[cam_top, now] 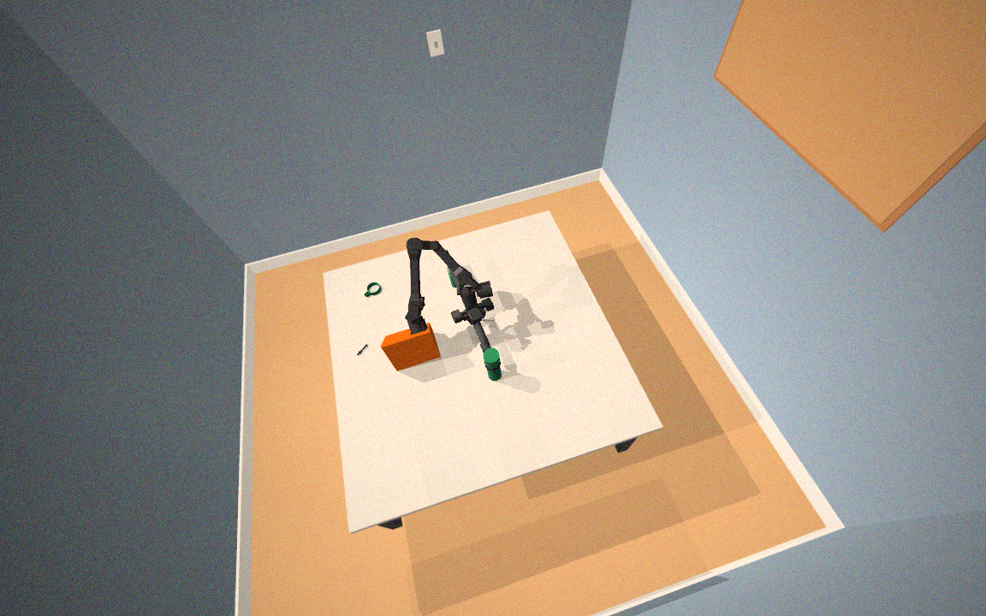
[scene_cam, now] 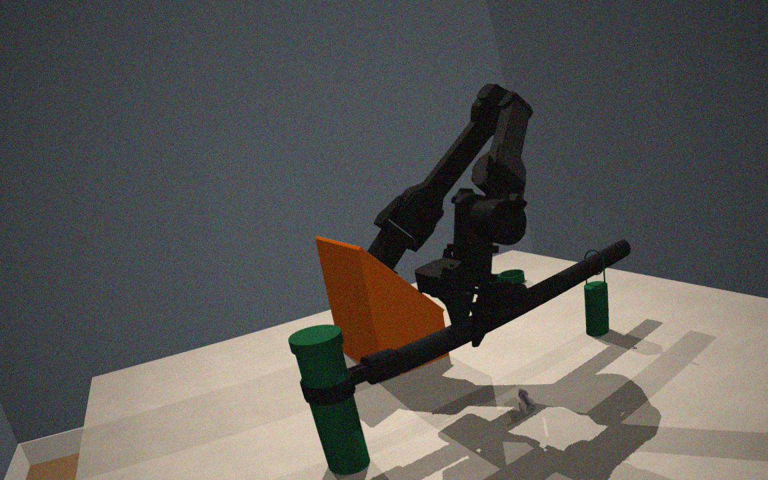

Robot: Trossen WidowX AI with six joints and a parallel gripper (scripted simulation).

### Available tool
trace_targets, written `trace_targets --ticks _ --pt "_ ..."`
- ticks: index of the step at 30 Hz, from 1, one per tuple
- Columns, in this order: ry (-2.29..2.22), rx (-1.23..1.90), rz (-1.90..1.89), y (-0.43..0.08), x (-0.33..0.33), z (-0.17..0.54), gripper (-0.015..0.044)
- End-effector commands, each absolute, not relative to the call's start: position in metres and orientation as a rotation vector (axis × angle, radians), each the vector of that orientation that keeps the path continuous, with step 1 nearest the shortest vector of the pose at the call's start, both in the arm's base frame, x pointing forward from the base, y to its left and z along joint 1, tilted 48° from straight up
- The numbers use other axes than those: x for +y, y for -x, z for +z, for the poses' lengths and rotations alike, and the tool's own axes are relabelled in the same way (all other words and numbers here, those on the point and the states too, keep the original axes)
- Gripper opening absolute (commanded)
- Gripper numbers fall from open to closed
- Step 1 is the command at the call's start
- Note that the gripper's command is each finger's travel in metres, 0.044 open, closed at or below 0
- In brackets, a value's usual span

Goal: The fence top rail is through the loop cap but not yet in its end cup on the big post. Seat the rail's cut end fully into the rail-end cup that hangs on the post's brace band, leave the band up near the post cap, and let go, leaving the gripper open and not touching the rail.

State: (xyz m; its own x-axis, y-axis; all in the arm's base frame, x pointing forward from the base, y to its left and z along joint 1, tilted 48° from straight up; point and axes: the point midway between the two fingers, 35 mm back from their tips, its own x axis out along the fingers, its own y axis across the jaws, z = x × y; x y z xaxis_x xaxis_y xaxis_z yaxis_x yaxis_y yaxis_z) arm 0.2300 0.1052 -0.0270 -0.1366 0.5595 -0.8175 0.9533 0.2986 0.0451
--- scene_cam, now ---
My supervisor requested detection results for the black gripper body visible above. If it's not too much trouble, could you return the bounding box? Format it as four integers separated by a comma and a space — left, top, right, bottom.
445, 237, 529, 309

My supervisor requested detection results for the dark green capped post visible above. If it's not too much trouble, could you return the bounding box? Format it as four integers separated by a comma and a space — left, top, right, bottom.
288, 325, 370, 475

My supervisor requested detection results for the green cylinder with wire loop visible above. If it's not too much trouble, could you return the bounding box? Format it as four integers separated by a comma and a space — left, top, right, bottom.
584, 249, 609, 337

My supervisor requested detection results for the grey bolt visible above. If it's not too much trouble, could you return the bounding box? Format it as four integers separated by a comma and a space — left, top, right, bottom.
518, 388, 536, 413

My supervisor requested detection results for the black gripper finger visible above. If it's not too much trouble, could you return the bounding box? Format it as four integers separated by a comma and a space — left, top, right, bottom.
466, 302, 501, 347
438, 292, 475, 325

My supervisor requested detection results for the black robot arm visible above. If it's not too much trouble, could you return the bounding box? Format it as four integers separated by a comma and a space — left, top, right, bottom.
367, 83, 533, 298

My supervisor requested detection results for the dark grey long tube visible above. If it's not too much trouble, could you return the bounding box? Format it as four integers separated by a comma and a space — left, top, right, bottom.
394, 239, 631, 373

